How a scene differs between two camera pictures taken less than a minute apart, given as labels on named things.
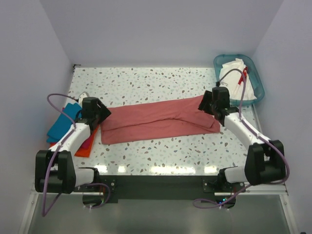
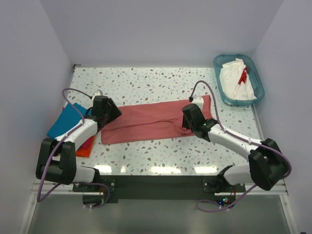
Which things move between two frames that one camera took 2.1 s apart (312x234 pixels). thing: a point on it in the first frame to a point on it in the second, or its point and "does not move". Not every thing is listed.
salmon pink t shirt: [176, 117] does not move
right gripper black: [203, 106] to [185, 124]
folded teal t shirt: [74, 111] does not move
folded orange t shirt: [84, 153] does not move
